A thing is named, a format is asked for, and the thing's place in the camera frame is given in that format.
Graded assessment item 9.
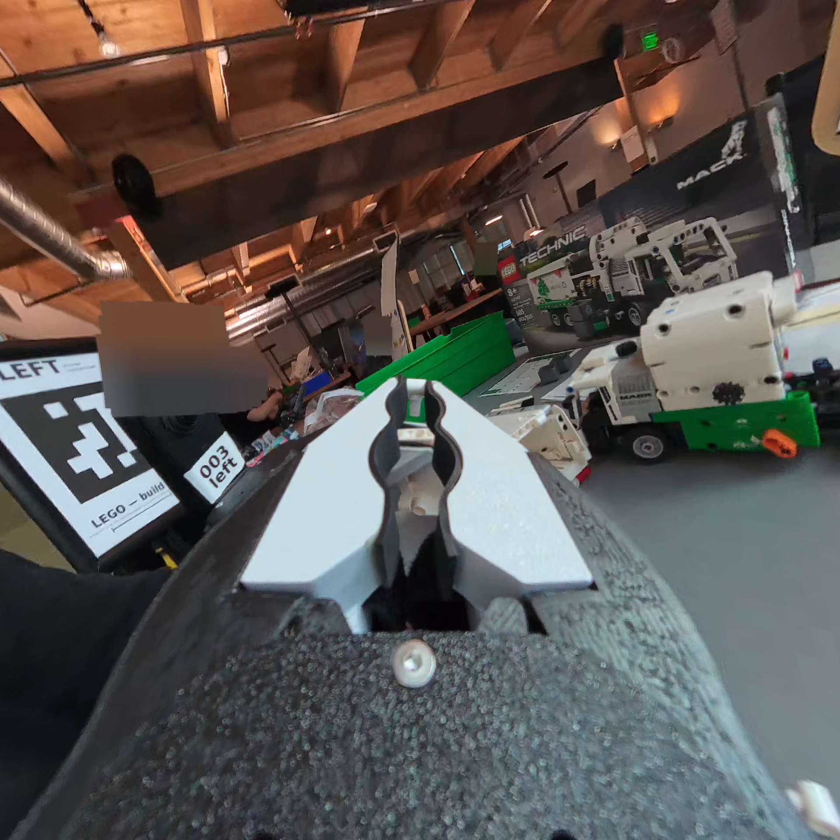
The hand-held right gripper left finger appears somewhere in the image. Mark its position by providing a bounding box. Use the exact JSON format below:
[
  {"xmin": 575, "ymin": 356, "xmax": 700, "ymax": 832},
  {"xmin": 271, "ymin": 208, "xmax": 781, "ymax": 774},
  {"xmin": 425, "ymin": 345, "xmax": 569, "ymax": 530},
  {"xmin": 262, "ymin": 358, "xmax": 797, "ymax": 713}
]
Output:
[{"xmin": 239, "ymin": 377, "xmax": 403, "ymax": 635}]

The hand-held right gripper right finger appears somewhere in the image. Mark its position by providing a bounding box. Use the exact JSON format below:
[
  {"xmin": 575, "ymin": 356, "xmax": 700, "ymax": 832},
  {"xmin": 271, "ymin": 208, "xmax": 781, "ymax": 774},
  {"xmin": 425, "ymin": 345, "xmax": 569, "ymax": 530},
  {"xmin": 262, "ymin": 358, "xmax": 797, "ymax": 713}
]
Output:
[{"xmin": 425, "ymin": 379, "xmax": 595, "ymax": 632}]

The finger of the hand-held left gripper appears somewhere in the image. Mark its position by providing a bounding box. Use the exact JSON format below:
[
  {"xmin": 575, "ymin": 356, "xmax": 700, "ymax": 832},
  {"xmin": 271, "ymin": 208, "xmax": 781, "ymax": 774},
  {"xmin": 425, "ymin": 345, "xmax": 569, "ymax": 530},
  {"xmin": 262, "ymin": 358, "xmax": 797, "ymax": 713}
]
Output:
[{"xmin": 386, "ymin": 448, "xmax": 435, "ymax": 492}]

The white lego beam assembly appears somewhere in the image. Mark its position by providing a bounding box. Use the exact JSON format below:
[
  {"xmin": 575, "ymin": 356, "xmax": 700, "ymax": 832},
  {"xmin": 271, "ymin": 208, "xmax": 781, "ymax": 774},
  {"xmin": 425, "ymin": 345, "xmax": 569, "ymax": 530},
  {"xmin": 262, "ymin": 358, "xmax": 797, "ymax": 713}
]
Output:
[{"xmin": 396, "ymin": 423, "xmax": 442, "ymax": 521}]

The person's left forearm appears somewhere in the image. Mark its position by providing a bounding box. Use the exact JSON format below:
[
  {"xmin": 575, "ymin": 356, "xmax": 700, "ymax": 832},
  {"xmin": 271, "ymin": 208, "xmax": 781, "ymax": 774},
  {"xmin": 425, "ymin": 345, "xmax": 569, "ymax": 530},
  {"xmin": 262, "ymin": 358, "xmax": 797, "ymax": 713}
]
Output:
[{"xmin": 0, "ymin": 548, "xmax": 173, "ymax": 742}]

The white lego truck container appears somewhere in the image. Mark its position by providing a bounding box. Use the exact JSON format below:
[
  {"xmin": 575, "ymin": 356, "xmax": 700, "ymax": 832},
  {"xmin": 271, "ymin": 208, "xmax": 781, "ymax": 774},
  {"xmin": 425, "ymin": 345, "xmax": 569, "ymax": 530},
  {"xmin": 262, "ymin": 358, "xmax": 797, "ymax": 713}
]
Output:
[{"xmin": 488, "ymin": 403, "xmax": 593, "ymax": 488}]

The lego instruction booklet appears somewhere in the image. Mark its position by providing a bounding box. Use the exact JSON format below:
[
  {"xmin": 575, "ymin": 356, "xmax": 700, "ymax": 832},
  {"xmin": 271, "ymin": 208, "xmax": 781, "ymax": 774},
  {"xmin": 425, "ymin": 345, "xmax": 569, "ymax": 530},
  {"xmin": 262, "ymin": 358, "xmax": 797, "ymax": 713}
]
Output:
[{"xmin": 478, "ymin": 348, "xmax": 593, "ymax": 399}]

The white and green lego truck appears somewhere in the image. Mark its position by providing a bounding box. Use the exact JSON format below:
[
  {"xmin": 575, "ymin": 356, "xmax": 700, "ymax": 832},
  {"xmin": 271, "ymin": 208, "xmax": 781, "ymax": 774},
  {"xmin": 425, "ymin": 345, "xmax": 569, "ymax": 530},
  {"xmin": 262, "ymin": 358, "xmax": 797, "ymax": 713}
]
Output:
[{"xmin": 566, "ymin": 271, "xmax": 823, "ymax": 464}]

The lego set box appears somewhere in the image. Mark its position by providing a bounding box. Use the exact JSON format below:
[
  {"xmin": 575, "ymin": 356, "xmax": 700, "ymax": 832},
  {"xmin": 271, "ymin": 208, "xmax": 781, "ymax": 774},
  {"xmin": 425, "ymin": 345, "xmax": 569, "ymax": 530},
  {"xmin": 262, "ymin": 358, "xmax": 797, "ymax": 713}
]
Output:
[{"xmin": 501, "ymin": 94, "xmax": 816, "ymax": 357}]

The white lego piece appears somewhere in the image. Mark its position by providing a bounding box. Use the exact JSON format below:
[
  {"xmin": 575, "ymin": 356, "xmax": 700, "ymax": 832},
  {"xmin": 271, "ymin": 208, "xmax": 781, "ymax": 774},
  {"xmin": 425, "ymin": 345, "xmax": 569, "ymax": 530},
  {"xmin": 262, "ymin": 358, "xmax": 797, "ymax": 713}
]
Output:
[{"xmin": 784, "ymin": 780, "xmax": 840, "ymax": 840}]

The black framed marker sign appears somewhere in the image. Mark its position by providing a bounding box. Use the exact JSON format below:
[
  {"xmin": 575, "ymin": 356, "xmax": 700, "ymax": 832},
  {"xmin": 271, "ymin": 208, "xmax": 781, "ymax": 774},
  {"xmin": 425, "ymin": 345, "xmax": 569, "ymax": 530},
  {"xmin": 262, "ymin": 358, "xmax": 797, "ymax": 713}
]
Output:
[{"xmin": 0, "ymin": 337, "xmax": 182, "ymax": 573}]

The green plastic bin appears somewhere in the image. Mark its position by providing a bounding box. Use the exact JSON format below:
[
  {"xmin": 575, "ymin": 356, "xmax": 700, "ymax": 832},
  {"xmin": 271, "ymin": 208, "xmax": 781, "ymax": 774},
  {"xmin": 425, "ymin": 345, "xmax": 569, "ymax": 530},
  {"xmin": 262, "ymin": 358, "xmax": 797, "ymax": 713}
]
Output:
[{"xmin": 354, "ymin": 311, "xmax": 517, "ymax": 399}]

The wooden background table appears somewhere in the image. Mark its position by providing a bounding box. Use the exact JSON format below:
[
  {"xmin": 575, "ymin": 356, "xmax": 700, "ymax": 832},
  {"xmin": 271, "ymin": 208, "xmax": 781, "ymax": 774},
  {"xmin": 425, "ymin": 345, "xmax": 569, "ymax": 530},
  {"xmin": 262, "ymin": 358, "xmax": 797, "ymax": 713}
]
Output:
[{"xmin": 412, "ymin": 287, "xmax": 505, "ymax": 332}]

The white standing banner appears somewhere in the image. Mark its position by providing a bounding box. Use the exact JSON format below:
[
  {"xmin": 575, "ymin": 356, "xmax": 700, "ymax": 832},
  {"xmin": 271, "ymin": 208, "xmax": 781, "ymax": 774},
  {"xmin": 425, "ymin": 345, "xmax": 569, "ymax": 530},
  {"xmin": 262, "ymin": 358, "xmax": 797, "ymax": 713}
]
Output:
[{"xmin": 379, "ymin": 241, "xmax": 413, "ymax": 361}]

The black pole stand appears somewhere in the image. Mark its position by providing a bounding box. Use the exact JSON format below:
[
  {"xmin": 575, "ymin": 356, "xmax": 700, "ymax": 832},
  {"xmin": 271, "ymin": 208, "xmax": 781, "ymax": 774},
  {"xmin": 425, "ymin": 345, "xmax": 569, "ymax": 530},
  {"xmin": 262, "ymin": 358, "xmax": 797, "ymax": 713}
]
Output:
[{"xmin": 265, "ymin": 278, "xmax": 324, "ymax": 376}]

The silver ventilation duct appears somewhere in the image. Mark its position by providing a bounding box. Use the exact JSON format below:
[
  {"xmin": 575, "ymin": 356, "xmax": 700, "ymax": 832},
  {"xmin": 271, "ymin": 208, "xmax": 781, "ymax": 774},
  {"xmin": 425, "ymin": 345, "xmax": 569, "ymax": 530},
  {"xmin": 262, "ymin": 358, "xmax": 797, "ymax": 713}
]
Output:
[{"xmin": 0, "ymin": 176, "xmax": 133, "ymax": 284}]

